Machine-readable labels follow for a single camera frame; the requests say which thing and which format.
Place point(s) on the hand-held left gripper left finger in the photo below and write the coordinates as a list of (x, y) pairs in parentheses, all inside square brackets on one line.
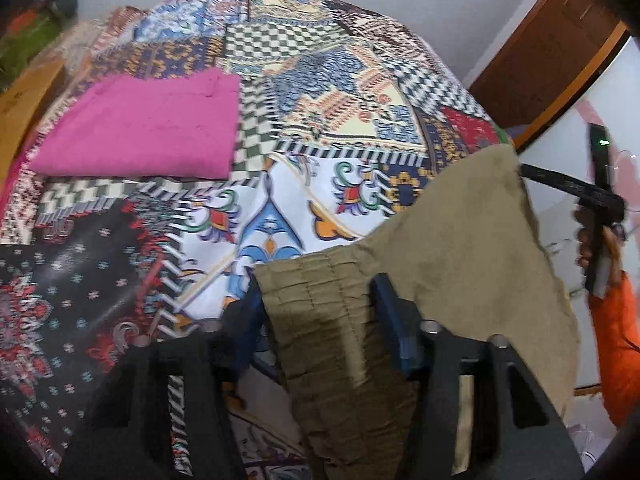
[(242, 330)]

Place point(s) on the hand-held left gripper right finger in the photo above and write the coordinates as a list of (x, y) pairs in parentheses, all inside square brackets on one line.
[(400, 335)]

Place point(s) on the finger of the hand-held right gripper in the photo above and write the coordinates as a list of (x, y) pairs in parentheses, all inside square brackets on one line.
[(550, 177)]

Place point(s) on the olive green pants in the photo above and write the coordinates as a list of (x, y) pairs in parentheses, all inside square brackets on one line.
[(450, 240)]

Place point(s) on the person's right forearm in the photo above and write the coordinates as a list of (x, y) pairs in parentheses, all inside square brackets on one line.
[(617, 350)]

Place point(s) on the person's right hand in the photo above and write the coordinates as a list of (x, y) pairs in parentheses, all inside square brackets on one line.
[(582, 250)]

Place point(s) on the brown wooden door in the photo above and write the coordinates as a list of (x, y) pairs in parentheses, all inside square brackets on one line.
[(540, 45)]

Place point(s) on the pink folded cloth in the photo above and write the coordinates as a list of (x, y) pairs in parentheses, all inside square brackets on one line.
[(145, 125)]

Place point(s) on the patchwork printed bed sheet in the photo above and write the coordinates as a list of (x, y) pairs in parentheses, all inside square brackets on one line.
[(310, 85)]

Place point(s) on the brown wooden bench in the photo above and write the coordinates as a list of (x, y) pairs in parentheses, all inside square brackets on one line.
[(20, 105)]

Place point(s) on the green storage bag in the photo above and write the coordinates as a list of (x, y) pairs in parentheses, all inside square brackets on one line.
[(25, 40)]

